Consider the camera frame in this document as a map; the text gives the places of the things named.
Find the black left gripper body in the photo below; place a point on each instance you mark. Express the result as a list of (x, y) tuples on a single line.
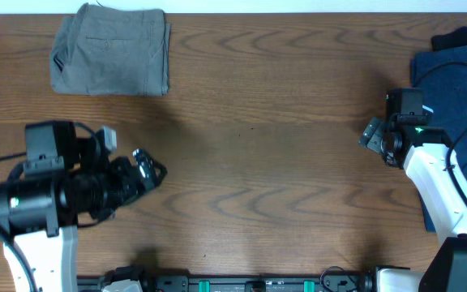
[(118, 185)]

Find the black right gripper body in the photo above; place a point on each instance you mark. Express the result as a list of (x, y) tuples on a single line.
[(375, 131)]

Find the grey shorts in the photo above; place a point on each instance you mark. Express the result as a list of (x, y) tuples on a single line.
[(103, 51)]

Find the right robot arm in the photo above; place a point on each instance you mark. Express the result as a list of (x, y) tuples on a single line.
[(425, 156)]

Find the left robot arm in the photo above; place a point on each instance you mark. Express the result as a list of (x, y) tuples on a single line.
[(39, 214)]

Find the dark blue folded garment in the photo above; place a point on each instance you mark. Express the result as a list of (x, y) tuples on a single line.
[(443, 77)]

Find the black folded garment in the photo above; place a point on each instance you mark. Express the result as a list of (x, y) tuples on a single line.
[(450, 40)]

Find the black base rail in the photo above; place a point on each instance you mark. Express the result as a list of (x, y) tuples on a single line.
[(137, 278)]

